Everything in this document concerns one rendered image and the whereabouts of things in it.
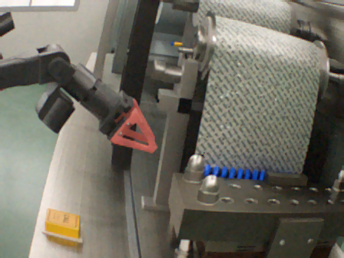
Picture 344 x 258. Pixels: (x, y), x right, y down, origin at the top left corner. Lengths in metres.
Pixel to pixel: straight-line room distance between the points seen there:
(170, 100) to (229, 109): 0.12
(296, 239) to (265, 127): 0.26
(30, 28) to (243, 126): 5.78
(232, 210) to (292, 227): 0.12
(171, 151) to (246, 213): 0.29
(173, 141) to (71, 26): 5.54
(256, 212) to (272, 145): 0.22
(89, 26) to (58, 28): 0.45
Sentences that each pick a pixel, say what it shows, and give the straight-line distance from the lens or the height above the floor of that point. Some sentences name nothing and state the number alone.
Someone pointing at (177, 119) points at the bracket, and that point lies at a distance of 1.04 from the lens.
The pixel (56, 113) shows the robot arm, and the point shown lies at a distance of 0.92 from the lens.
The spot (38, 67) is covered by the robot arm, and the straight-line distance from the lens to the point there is 0.88.
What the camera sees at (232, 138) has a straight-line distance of 0.98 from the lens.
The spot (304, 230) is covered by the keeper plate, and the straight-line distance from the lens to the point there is 0.86.
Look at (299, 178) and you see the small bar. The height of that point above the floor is 1.05.
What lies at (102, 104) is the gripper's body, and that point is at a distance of 0.92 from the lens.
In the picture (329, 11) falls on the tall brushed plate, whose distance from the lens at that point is 1.20.
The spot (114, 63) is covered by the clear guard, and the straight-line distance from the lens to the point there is 1.98.
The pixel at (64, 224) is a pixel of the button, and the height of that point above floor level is 0.92.
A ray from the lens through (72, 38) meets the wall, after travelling 6.55.
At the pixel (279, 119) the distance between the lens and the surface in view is 1.00.
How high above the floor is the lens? 1.34
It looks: 15 degrees down
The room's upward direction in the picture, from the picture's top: 10 degrees clockwise
